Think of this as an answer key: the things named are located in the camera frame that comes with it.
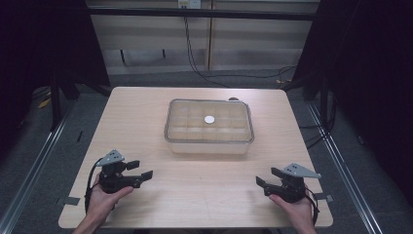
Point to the person's right hand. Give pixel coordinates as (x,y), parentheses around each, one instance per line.
(297,211)

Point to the white wall power outlet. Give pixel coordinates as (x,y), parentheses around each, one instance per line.
(189,4)

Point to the black horizontal metal bar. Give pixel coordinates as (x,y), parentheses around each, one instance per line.
(201,13)

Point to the grey tape strip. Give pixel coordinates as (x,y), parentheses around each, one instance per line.
(71,201)
(325,197)

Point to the clear plastic container lid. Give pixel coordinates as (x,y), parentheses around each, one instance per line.
(209,120)

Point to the black metal stand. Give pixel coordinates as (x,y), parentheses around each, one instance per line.
(56,104)
(324,97)

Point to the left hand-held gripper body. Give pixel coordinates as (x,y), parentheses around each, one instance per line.
(113,180)

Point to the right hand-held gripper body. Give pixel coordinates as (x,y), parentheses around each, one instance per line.
(292,187)

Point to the person's left hand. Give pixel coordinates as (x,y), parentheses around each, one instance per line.
(102,201)

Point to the small black floor strip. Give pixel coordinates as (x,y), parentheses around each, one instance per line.
(79,136)

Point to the yellow floor object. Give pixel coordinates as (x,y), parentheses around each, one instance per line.
(44,103)

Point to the dark curtain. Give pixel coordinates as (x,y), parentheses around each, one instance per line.
(370,81)
(42,48)

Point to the metal floor rail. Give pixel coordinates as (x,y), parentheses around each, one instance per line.
(29,169)
(344,169)

